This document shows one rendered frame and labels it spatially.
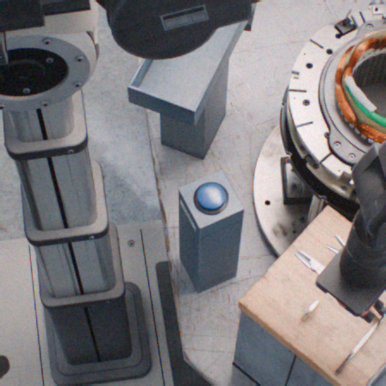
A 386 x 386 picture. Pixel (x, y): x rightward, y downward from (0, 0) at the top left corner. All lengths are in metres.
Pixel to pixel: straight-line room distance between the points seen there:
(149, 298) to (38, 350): 0.26
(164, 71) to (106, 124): 1.16
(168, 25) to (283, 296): 0.71
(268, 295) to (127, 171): 1.32
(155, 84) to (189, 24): 0.85
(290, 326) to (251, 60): 0.67
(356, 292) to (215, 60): 0.56
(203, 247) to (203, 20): 0.82
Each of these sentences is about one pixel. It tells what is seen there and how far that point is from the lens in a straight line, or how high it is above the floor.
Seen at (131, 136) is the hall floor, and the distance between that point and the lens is 2.70.
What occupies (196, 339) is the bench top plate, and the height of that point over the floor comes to 0.78.
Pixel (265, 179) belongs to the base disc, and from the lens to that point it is 1.74.
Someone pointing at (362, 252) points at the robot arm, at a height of 1.36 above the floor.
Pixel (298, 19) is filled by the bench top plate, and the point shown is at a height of 0.78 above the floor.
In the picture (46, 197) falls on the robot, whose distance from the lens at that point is 1.48.
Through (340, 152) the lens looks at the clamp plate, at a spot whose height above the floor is 1.10.
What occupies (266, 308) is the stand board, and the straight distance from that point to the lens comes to 1.37.
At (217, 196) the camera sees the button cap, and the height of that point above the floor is 1.04.
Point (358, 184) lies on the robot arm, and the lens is 1.03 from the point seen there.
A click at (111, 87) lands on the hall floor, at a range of 2.78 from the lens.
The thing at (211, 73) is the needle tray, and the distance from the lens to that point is 1.57.
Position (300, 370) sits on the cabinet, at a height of 0.99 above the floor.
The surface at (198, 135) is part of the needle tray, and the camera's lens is 1.71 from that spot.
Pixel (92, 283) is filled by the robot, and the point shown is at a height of 0.71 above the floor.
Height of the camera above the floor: 2.35
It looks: 63 degrees down
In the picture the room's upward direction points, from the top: 1 degrees clockwise
